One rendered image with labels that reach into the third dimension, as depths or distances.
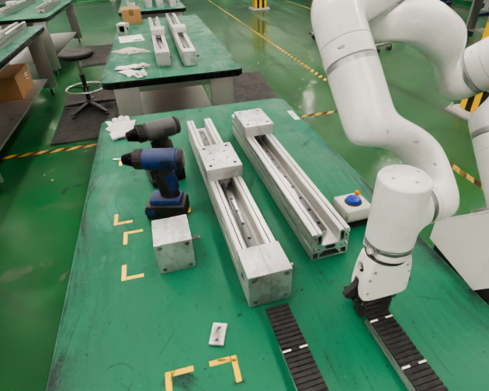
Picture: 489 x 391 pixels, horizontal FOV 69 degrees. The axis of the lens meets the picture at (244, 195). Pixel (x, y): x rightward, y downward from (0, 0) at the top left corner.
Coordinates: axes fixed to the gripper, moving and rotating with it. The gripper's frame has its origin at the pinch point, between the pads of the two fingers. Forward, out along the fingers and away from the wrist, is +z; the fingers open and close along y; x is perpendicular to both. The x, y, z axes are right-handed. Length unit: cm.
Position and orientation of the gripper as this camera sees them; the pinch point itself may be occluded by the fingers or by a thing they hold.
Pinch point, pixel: (372, 303)
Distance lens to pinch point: 81.8
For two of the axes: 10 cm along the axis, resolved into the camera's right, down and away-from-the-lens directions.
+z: 0.4, 8.2, 5.8
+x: -2.8, -5.5, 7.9
